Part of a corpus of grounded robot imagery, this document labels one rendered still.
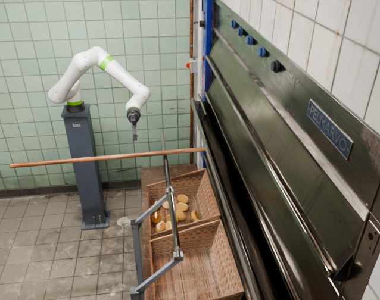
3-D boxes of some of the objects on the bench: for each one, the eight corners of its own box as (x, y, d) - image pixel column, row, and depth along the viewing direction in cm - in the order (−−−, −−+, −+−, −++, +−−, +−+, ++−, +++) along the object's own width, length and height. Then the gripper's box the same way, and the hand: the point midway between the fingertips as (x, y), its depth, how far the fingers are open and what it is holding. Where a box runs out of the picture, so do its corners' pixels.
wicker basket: (206, 194, 297) (206, 166, 283) (220, 245, 250) (222, 215, 235) (146, 199, 292) (144, 171, 277) (150, 252, 244) (148, 222, 230)
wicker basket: (220, 247, 248) (221, 217, 234) (242, 323, 201) (246, 291, 186) (149, 256, 242) (146, 225, 227) (155, 336, 195) (152, 304, 180)
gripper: (137, 99, 243) (138, 113, 225) (140, 131, 256) (141, 147, 238) (126, 100, 242) (125, 113, 224) (129, 132, 256) (130, 147, 238)
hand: (134, 130), depth 232 cm, fingers open, 13 cm apart
